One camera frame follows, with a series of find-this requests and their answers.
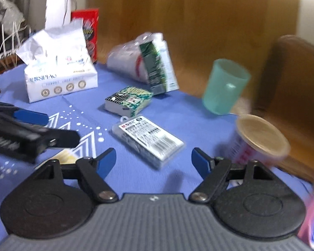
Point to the blue printed blanket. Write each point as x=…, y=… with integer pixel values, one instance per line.
x=198, y=125

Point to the wooden board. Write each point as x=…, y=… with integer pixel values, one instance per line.
x=198, y=18

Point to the plastic bag of paper cups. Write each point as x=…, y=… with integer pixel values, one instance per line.
x=125, y=62

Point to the can with pink label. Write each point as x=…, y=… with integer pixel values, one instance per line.
x=261, y=136

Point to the small green patterned box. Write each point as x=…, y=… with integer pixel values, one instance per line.
x=125, y=100

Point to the brown chair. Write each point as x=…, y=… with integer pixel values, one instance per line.
x=290, y=83

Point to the teal plastic cup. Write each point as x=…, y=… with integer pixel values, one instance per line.
x=222, y=89

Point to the red cardboard box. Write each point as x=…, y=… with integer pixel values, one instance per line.
x=90, y=18

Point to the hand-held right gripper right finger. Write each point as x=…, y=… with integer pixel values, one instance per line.
x=200, y=160

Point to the clear plastic case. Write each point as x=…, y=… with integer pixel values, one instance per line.
x=149, y=138

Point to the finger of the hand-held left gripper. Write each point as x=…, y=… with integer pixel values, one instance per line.
x=57, y=138
x=28, y=117

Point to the white tissue pack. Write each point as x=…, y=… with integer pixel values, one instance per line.
x=60, y=83

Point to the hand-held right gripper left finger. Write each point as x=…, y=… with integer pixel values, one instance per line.
x=107, y=160

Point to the green milk carton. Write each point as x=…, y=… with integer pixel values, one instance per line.
x=159, y=68

